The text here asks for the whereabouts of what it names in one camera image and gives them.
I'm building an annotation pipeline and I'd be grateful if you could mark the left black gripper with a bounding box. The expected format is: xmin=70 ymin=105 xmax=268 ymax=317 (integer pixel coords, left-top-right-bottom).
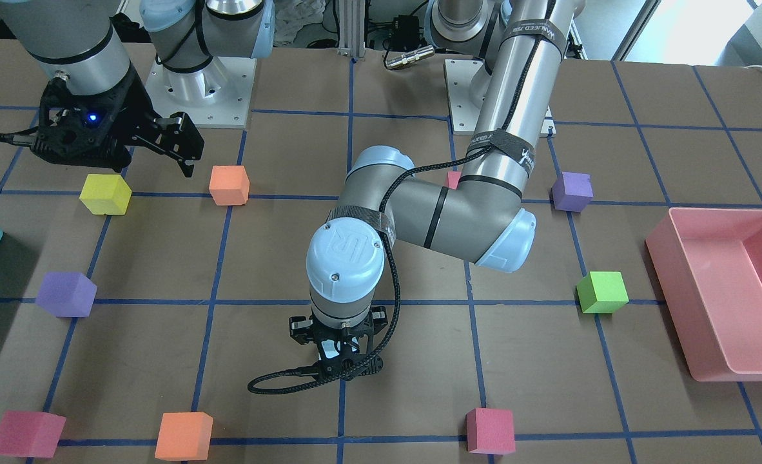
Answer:
xmin=289 ymin=306 xmax=389 ymax=380

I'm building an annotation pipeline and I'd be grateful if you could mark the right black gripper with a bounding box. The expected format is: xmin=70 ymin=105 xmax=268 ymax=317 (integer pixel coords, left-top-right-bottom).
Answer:
xmin=26 ymin=64 xmax=204 ymax=177

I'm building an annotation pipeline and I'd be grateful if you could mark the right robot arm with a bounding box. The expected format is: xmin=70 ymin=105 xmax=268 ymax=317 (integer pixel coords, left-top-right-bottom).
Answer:
xmin=0 ymin=1 xmax=275 ymax=177

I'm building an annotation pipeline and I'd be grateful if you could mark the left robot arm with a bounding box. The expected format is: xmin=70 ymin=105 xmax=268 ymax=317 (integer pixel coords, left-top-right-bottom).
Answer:
xmin=290 ymin=1 xmax=584 ymax=383

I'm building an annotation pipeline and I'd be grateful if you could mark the orange block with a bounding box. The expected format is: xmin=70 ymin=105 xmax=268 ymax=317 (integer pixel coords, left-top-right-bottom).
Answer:
xmin=208 ymin=165 xmax=249 ymax=206
xmin=155 ymin=412 xmax=213 ymax=461

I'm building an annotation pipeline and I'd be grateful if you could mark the yellow block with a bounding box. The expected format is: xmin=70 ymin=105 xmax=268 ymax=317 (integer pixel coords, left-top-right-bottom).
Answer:
xmin=79 ymin=173 xmax=132 ymax=215

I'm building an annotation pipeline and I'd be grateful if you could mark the dark pink block lower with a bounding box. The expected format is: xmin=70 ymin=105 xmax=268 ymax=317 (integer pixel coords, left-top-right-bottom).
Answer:
xmin=465 ymin=407 xmax=516 ymax=456

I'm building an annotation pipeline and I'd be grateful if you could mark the purple block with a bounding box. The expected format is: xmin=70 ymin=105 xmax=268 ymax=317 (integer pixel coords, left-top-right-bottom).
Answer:
xmin=35 ymin=271 xmax=97 ymax=318
xmin=551 ymin=171 xmax=594 ymax=213

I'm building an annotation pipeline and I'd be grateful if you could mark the green block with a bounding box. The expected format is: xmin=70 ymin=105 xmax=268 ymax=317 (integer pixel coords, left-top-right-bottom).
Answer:
xmin=576 ymin=271 xmax=629 ymax=314

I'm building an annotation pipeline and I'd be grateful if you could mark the pink block under gripper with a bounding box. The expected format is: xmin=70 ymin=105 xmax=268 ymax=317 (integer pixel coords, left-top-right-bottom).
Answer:
xmin=0 ymin=411 xmax=66 ymax=458

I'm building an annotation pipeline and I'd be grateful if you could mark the pink tray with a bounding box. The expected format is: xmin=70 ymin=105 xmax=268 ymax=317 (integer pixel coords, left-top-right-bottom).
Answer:
xmin=646 ymin=208 xmax=762 ymax=382

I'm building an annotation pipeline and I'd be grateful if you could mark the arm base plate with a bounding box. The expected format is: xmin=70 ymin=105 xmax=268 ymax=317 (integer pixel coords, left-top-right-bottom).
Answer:
xmin=145 ymin=57 xmax=258 ymax=130
xmin=445 ymin=59 xmax=492 ymax=135

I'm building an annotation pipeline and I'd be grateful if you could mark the aluminium frame post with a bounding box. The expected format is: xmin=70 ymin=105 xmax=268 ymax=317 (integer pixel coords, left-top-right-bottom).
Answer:
xmin=333 ymin=0 xmax=368 ymax=61

